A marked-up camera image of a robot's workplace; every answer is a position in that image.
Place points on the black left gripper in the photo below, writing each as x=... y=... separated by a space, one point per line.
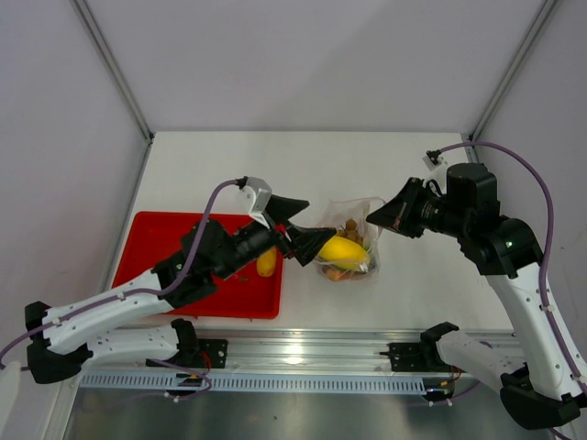
x=304 y=241

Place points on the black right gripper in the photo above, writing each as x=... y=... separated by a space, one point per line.
x=398 y=214

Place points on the yellow mango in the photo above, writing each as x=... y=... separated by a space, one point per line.
x=345 y=254

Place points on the brown longan bunch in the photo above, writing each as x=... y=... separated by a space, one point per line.
x=351 y=231

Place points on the clear zip top bag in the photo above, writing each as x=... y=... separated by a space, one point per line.
x=335 y=216

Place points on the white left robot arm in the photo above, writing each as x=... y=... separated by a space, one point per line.
x=65 y=340

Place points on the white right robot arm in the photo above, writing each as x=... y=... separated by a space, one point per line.
x=542 y=391

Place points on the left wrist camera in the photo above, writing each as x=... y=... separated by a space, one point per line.
x=254 y=195

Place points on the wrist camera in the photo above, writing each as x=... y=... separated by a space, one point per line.
x=254 y=195
x=437 y=167

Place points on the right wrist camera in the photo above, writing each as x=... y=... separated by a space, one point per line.
x=437 y=167

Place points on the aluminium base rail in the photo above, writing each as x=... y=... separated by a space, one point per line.
x=291 y=351

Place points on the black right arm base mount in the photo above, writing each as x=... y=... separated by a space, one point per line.
x=416 y=357

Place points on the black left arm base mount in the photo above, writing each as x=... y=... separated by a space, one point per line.
x=203 y=354

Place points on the right aluminium frame post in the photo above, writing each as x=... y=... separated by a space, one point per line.
x=537 y=27

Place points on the aluminium frame post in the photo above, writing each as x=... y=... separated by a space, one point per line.
x=537 y=27
x=104 y=52

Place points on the white slotted cable duct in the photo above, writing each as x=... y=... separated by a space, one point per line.
x=222 y=381

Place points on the left aluminium frame post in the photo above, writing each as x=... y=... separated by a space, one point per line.
x=104 y=52

